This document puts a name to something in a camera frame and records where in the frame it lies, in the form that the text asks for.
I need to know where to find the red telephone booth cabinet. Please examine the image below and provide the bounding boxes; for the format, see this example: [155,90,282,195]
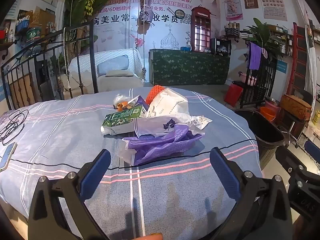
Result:
[191,6,212,52]

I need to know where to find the white paper bag purple leaf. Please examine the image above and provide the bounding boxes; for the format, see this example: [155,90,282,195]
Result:
[132,112,200,138]

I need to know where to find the cardboard boxes on shelf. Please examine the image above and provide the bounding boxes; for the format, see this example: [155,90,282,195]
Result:
[15,6,56,43]

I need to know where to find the white chart wall poster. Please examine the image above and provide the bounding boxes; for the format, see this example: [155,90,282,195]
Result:
[257,0,288,22]

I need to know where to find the red container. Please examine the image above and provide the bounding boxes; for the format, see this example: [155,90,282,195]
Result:
[224,81,244,107]

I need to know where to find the white crib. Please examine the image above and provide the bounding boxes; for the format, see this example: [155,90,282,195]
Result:
[68,48,147,95]

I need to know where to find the long black cable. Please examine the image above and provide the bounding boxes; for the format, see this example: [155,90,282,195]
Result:
[10,142,258,171]

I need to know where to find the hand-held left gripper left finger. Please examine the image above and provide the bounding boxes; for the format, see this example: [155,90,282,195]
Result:
[28,149,112,240]

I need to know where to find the pink wall poster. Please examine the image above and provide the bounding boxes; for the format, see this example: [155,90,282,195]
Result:
[224,0,243,21]

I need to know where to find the pink basin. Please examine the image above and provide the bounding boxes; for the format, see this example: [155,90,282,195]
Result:
[239,72,258,85]

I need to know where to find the grey striped bedsheet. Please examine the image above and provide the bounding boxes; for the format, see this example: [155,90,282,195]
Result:
[0,87,263,240]

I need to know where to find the grey pillow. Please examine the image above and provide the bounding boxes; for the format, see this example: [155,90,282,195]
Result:
[97,54,129,75]

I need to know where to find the white face mask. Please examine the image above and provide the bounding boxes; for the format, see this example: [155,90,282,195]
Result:
[145,87,188,118]

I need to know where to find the green potted plant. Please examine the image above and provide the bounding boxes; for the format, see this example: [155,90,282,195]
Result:
[244,17,285,60]

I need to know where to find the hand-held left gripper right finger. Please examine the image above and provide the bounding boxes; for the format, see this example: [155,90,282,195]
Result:
[209,147,293,240]

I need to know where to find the orange foam fruit net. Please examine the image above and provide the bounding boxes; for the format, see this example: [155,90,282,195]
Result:
[146,85,165,105]

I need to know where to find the large wall poster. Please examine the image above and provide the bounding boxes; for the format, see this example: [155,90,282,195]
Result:
[92,0,222,50]

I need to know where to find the red ladder shelf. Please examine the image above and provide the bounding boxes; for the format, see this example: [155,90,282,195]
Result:
[286,22,310,98]

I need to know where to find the metal bowl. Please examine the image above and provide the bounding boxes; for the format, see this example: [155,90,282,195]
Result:
[264,96,280,107]

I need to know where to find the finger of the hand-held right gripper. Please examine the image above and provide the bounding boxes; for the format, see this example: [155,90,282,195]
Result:
[304,140,320,164]
[275,145,308,178]

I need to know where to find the small white printed wrapper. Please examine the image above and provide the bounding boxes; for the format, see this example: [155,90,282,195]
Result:
[190,115,213,130]

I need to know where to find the black trash bin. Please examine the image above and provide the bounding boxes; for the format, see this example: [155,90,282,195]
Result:
[234,109,292,170]

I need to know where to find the crumpled clear wrapper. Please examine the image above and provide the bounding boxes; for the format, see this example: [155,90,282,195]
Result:
[113,93,128,105]

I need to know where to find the green drink carton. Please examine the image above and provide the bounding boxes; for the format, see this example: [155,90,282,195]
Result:
[101,104,145,136]

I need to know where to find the black metal bed frame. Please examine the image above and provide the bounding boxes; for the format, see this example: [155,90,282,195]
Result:
[0,21,99,110]

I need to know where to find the purple towel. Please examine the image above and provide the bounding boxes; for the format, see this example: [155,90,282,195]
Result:
[247,42,262,70]

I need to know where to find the smartphone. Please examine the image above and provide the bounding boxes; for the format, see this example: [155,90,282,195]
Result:
[0,142,17,172]

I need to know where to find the brown patterned box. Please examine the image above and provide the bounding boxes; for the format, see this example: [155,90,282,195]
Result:
[280,94,313,123]

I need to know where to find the orange bucket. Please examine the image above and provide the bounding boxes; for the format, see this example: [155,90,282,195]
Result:
[260,106,278,122]

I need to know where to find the black display box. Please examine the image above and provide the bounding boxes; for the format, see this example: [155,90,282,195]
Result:
[211,38,232,55]

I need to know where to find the green patterned counter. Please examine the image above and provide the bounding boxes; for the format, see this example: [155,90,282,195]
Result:
[149,49,230,87]

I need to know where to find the purple plastic bag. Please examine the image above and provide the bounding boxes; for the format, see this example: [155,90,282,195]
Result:
[119,124,203,166]

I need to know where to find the beige pillow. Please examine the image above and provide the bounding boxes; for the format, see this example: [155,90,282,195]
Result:
[105,69,137,78]

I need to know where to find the blue wall sign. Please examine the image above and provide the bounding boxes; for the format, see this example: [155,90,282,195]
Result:
[276,61,288,74]

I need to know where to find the black metal rack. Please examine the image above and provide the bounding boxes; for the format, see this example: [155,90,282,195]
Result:
[240,42,278,109]

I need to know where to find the coiled black cable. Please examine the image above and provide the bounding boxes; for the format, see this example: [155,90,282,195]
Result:
[0,109,30,145]

